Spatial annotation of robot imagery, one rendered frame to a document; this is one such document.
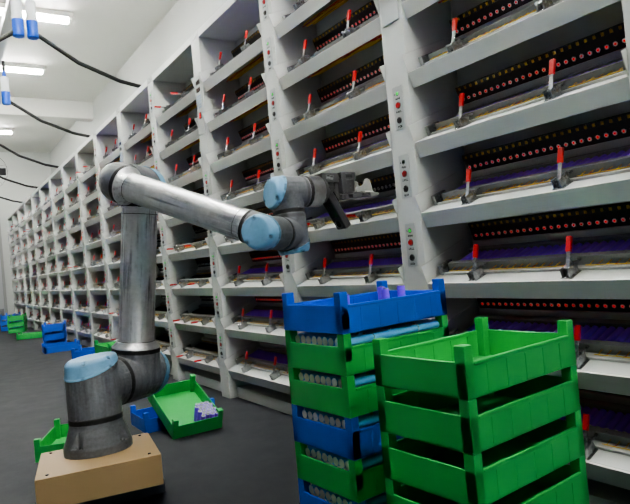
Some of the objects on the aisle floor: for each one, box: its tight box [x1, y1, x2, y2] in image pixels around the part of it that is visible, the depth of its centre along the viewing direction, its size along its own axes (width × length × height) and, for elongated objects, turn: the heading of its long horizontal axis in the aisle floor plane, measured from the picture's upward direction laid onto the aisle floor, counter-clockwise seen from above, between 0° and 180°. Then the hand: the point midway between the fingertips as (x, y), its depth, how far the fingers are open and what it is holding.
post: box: [191, 30, 260, 399], centre depth 291 cm, size 20×9×177 cm
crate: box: [148, 374, 223, 440], centre depth 237 cm, size 30×20×8 cm
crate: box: [34, 418, 69, 463], centre depth 225 cm, size 30×20×8 cm
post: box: [378, 0, 479, 322], centre depth 174 cm, size 20×9×177 cm
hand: (371, 196), depth 183 cm, fingers open, 3 cm apart
